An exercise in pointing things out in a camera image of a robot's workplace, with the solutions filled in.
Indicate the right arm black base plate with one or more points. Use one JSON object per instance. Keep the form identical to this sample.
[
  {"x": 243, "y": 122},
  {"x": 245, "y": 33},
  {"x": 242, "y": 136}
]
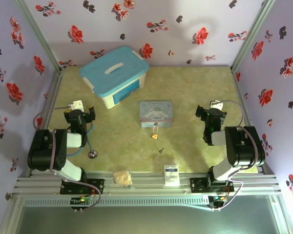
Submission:
[{"x": 197, "y": 185}]

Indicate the white printed packet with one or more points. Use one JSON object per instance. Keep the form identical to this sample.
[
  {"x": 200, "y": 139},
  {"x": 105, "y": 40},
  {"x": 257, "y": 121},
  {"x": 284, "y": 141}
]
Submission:
[{"x": 172, "y": 175}]

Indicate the aluminium frame cross rail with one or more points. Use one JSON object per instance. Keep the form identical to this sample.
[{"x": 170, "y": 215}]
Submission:
[{"x": 146, "y": 187}]

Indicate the aluminium frame corner post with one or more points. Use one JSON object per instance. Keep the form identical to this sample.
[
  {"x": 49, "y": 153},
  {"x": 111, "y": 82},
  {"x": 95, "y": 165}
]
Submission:
[
  {"x": 39, "y": 36},
  {"x": 251, "y": 36}
]

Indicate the small brass padlock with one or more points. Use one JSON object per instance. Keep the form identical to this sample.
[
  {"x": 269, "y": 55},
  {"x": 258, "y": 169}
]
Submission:
[{"x": 154, "y": 135}]

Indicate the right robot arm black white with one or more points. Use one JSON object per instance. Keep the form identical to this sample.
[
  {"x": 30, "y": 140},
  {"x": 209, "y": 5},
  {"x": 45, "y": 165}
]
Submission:
[{"x": 244, "y": 146}]

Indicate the white storage box blue lid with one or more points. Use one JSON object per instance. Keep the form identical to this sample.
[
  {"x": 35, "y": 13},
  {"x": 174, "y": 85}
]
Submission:
[{"x": 113, "y": 73}]

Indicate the clear bag with beige contents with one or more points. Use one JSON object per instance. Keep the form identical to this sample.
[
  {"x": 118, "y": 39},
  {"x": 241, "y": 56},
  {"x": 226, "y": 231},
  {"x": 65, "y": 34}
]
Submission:
[{"x": 122, "y": 178}]

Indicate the aluminium frame side rail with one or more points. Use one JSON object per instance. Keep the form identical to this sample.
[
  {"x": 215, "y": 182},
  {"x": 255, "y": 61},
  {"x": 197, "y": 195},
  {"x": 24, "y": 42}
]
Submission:
[
  {"x": 241, "y": 97},
  {"x": 50, "y": 102}
]

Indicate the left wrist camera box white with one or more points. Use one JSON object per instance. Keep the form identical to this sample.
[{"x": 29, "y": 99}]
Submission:
[{"x": 76, "y": 105}]

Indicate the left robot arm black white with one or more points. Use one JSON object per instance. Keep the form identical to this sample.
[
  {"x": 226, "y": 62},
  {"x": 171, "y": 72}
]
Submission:
[{"x": 41, "y": 151}]

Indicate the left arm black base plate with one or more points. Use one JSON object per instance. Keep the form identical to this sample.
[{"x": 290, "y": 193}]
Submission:
[{"x": 97, "y": 186}]

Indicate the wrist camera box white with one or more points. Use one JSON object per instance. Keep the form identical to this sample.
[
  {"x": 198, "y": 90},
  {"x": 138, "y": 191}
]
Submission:
[
  {"x": 216, "y": 104},
  {"x": 76, "y": 105}
]

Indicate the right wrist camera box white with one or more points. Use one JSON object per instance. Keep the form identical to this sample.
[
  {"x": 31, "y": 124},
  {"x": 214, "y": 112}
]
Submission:
[{"x": 216, "y": 104}]

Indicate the light blue cartoon tin box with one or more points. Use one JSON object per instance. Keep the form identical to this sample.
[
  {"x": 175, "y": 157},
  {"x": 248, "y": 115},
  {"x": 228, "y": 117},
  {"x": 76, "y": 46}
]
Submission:
[{"x": 156, "y": 114}]

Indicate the blue stethoscope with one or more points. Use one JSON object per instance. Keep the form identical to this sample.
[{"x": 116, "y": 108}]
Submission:
[{"x": 92, "y": 154}]

